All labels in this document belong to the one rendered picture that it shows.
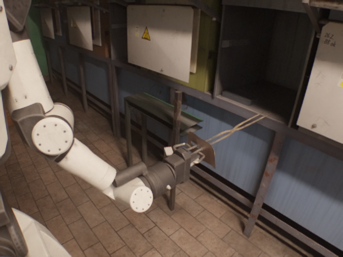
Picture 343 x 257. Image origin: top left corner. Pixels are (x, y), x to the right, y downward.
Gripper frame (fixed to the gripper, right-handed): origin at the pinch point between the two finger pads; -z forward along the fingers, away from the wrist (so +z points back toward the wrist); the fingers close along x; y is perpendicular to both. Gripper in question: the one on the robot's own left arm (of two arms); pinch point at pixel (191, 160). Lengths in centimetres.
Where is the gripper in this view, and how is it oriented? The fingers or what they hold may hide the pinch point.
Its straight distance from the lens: 74.7
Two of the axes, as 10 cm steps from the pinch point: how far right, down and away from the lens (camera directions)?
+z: -7.4, 3.1, -6.0
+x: 0.3, -8.7, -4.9
